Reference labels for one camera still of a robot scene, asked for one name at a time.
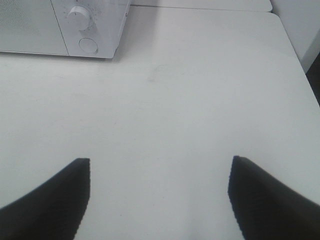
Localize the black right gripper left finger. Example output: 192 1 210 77
0 158 90 240

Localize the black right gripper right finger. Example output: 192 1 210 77
227 156 320 240

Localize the round white door button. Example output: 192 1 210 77
79 38 98 54

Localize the white microwave door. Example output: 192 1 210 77
0 0 68 56

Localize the white timer knob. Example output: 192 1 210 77
67 5 91 31

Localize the white microwave oven body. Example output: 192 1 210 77
51 0 131 59

